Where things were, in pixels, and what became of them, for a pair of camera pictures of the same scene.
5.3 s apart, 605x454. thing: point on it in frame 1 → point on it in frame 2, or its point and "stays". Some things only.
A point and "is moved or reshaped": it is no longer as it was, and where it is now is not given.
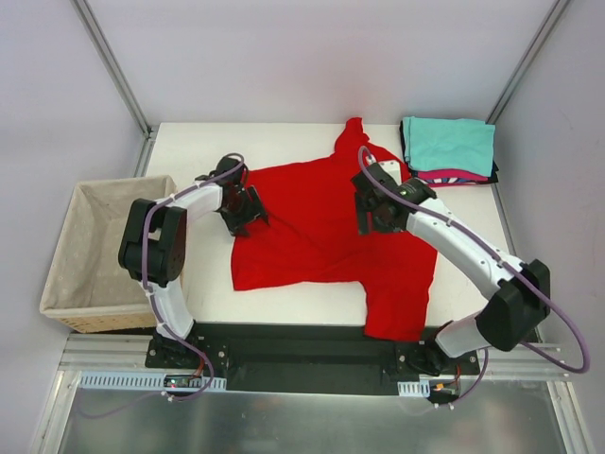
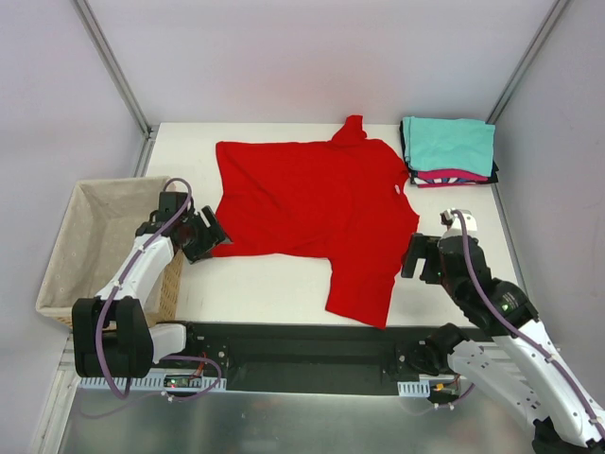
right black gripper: (367, 208) → (426, 260)
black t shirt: (491, 181) stays
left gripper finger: (250, 208) → (213, 224)
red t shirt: (313, 235) is moved or reshaped
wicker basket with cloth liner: (88, 288) stays
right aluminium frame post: (518, 73) stays
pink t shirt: (450, 177) stays
